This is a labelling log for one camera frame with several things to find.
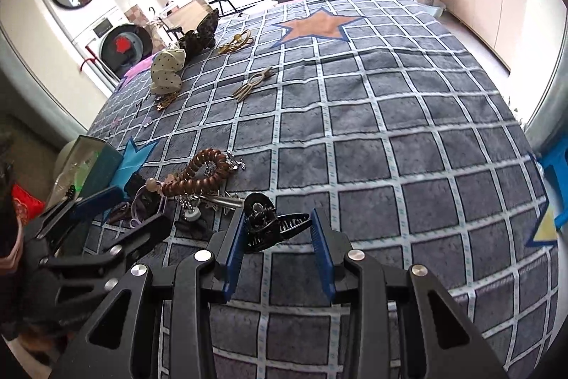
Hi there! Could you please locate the black hair claw clip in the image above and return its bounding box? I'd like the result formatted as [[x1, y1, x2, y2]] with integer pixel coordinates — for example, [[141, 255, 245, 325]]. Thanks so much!
[[244, 193, 311, 254]]

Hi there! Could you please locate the purple cord pearl hair tie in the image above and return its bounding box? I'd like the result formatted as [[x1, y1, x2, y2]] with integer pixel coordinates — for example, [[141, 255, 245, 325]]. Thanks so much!
[[108, 177, 168, 229]]

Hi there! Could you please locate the silver star hair clip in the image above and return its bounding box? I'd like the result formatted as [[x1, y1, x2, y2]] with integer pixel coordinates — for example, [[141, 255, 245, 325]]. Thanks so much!
[[196, 193, 245, 210]]

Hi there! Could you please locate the beige jewelry tray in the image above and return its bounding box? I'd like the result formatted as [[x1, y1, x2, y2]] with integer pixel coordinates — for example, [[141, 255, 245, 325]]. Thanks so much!
[[46, 136, 123, 208]]

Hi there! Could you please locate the green translucent bangle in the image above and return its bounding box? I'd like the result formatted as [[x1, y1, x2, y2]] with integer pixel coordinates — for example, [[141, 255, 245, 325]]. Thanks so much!
[[73, 159, 92, 191]]

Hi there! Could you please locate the red embroidered cushion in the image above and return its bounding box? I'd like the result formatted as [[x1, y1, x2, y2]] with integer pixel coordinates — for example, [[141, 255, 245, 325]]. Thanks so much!
[[12, 183, 45, 226]]

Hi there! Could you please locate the grey plaid bedspread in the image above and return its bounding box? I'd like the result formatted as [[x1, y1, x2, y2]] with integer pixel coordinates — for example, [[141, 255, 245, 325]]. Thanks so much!
[[88, 0, 558, 378]]

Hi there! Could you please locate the white washing machine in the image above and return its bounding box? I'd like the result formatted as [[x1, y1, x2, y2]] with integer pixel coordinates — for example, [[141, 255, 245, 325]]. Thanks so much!
[[40, 0, 129, 95]]

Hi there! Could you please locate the wooden folding chair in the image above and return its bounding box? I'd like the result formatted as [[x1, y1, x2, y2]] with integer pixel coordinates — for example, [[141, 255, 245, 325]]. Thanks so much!
[[157, 0, 213, 41]]

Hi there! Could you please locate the brown wooden bead bracelet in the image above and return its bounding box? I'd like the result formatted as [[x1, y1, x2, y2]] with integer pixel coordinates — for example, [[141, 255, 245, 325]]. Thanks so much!
[[160, 148, 233, 198]]

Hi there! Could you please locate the silver charm bracelet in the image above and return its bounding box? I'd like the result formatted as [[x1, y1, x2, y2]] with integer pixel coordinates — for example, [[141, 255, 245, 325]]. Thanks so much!
[[225, 152, 247, 172]]

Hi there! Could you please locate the gold hoop necklace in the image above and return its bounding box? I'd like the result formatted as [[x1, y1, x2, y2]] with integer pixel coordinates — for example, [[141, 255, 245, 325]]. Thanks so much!
[[215, 28, 255, 56]]

